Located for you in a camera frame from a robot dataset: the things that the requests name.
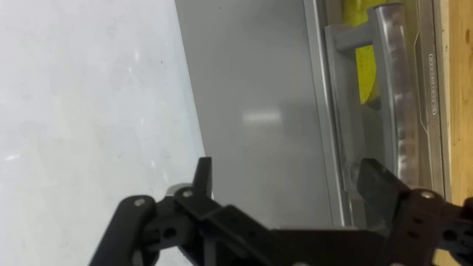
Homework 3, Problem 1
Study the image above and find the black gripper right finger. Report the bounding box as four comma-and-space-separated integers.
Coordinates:
356, 159, 473, 266

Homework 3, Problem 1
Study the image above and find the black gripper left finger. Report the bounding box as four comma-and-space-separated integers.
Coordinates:
87, 157, 278, 266

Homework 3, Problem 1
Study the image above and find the silver toaster oven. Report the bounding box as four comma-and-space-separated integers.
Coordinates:
174, 0, 452, 231

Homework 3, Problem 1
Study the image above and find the yellow corn toy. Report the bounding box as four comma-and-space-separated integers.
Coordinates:
341, 0, 396, 107

